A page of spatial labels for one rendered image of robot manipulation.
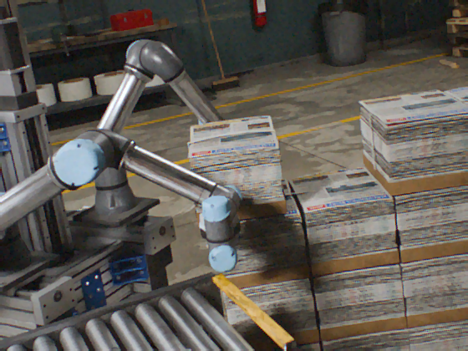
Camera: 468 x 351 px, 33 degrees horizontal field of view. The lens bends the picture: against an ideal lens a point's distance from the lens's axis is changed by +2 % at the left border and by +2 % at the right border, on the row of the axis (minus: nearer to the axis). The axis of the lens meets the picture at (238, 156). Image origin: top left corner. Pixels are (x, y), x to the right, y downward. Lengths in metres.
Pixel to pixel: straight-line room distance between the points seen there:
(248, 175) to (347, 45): 7.15
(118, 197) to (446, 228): 1.11
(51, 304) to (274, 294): 0.70
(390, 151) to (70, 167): 0.99
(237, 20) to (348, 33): 1.34
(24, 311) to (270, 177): 0.83
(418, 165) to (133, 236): 0.99
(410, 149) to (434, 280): 0.45
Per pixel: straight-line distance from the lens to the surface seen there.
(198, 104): 2.83
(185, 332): 1.91
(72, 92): 8.35
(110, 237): 2.78
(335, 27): 9.43
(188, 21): 9.24
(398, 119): 2.47
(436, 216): 2.55
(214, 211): 2.02
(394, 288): 2.60
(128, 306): 2.08
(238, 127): 2.61
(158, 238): 2.69
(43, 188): 2.14
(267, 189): 2.40
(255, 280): 2.50
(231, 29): 9.44
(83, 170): 2.05
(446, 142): 2.49
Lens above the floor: 1.68
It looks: 16 degrees down
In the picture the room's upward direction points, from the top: 8 degrees counter-clockwise
